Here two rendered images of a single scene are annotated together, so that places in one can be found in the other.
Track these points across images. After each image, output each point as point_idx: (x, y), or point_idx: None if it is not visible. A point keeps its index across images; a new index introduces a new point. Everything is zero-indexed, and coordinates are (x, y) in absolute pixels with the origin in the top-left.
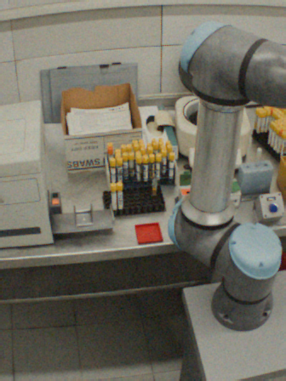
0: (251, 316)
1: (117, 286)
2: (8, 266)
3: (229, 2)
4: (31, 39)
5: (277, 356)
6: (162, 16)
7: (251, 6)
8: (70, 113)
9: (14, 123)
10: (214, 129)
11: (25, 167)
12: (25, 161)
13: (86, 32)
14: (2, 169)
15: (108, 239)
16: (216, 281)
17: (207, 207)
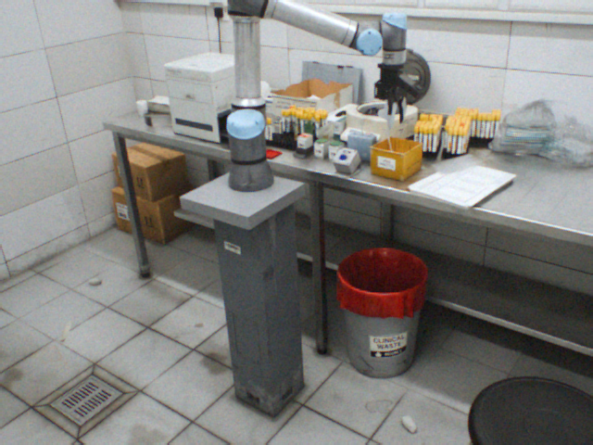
0: (235, 175)
1: (305, 251)
2: (189, 147)
3: (433, 15)
4: (298, 32)
5: (228, 204)
6: None
7: (461, 21)
8: (309, 97)
9: (225, 60)
10: (233, 34)
11: (205, 76)
12: (205, 71)
13: None
14: (194, 73)
15: None
16: (314, 224)
17: (236, 93)
